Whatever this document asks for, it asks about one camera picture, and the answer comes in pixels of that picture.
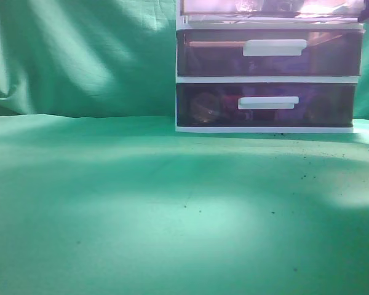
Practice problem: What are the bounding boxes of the dark translucent drawer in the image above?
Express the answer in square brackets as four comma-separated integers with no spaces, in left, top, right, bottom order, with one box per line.
[176,83,355,128]
[178,0,365,23]
[176,29,363,77]

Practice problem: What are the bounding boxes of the green table cloth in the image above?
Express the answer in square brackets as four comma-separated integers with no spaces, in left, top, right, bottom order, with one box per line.
[0,115,369,294]

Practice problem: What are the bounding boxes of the green cloth backdrop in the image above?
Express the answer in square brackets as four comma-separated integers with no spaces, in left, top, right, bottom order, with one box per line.
[0,0,369,121]

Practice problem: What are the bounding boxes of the white plastic drawer cabinet frame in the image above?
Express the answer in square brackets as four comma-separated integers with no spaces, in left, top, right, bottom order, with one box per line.
[175,1,369,133]

